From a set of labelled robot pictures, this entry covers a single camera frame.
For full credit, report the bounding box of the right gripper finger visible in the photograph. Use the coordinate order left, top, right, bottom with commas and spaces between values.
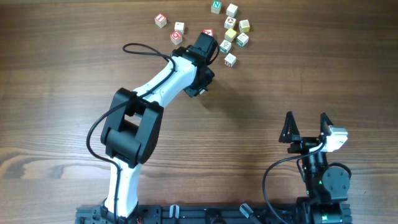
320, 113, 333, 136
279, 111, 300, 143

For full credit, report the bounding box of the wooden block green picture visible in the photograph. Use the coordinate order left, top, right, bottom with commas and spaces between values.
220, 40, 231, 54

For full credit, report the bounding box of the wooden block red U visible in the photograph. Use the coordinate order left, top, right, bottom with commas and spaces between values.
224, 53, 237, 67

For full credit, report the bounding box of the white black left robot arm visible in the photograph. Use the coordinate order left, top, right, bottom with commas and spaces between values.
100, 33, 220, 223

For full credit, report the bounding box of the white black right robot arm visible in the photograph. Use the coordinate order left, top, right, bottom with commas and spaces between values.
279, 111, 353, 224

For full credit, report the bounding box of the wooden block red A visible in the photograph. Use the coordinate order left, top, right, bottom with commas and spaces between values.
203, 29, 213, 36

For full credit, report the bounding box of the wooden block red Q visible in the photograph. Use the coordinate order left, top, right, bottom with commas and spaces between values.
170, 31, 183, 45

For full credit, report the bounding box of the wooden block small picture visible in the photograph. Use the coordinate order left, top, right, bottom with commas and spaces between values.
174, 22, 185, 35

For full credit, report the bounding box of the yellow top wooden block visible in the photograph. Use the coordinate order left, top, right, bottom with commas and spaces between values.
224, 28, 237, 42

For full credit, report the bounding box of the wooden block brown face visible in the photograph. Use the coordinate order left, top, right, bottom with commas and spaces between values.
224, 16, 236, 29

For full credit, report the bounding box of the wooden block green side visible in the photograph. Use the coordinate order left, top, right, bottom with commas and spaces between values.
236, 32, 249, 47

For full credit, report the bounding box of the wooden block green N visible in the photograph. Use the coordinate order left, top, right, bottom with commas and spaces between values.
211, 0, 222, 14

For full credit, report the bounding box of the wooden block yellow edge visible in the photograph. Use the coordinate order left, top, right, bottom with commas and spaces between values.
239, 19, 250, 33

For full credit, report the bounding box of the wooden block red I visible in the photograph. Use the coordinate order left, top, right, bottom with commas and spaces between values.
154, 14, 167, 28

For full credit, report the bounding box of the wooden block green edge top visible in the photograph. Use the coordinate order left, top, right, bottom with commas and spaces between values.
226, 3, 238, 17

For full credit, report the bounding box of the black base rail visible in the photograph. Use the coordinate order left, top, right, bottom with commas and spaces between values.
75, 203, 353, 224

